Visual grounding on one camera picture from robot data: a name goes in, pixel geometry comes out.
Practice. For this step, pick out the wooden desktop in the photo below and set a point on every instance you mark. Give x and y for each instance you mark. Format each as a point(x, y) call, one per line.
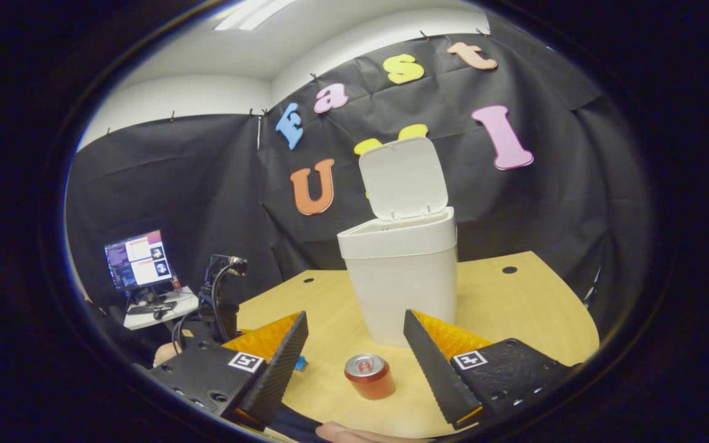
point(514, 307)

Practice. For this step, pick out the blue paper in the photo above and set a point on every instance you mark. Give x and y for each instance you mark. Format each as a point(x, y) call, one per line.
point(301, 363)

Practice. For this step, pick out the computer monitor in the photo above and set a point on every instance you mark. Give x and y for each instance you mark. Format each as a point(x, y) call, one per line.
point(139, 258)

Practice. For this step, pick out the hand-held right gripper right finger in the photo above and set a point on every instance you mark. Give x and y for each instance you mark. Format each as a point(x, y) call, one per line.
point(437, 369)

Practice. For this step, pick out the black keyboard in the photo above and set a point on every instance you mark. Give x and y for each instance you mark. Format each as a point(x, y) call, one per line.
point(151, 307)

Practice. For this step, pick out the black backdrop cloth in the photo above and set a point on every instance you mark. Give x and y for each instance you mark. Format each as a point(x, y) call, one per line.
point(207, 184)

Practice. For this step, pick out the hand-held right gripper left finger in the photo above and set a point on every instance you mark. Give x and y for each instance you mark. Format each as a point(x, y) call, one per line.
point(280, 369)

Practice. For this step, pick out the red pop can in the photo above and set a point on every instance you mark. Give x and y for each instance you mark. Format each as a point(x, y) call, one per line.
point(373, 384)

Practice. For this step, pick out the ceiling light panel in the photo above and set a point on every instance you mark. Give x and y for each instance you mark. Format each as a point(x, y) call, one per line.
point(253, 13)

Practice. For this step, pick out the white desktop garbage bin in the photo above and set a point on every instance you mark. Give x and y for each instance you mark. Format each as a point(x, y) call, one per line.
point(404, 289)

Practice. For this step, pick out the white side table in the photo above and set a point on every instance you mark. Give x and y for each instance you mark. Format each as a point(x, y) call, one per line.
point(182, 301)

